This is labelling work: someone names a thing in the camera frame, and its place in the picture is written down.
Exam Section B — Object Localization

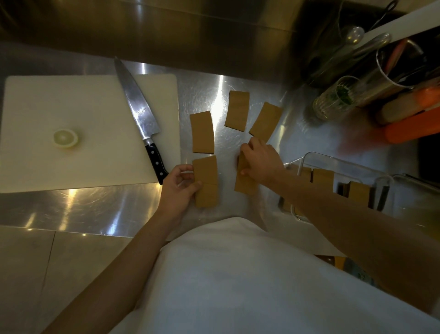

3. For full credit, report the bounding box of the person's left hand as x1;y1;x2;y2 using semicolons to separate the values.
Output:
156;164;203;221

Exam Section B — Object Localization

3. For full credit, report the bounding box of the clear glass baking dish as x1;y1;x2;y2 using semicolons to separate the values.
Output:
281;152;440;222

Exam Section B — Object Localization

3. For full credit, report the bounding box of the metal spoon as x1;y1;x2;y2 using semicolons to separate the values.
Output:
340;26;365;46

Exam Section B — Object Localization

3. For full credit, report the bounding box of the white cutting board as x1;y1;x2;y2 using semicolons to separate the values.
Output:
0;74;181;194

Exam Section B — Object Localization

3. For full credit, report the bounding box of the orange plastic container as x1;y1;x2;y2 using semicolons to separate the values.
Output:
384;86;440;144

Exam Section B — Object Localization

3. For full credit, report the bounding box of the black handled chef knife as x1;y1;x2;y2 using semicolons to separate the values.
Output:
114;57;169;186

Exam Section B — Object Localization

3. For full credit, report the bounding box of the person's right hand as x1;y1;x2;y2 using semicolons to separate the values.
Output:
239;136;286;185

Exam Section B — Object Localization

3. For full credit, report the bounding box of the person's right forearm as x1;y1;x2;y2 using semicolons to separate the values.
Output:
274;166;440;314

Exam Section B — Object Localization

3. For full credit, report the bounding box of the white apron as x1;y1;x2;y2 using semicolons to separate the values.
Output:
112;217;440;334

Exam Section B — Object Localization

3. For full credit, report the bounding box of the person's left forearm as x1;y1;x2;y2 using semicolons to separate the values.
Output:
41;206;183;334

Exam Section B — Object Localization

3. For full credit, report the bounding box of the lemon half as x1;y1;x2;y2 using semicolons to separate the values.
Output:
52;128;79;149

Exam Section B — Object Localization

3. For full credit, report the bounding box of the steel utensil canister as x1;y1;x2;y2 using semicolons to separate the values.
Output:
356;38;430;105

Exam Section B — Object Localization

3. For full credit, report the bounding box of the glass with green herbs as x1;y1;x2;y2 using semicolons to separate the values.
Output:
312;76;362;121

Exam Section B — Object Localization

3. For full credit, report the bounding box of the tan rectangular cracker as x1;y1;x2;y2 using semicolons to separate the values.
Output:
248;102;283;144
347;181;374;209
195;182;220;209
234;153;259;196
224;90;250;133
312;168;335;189
190;111;215;154
192;155;219;186

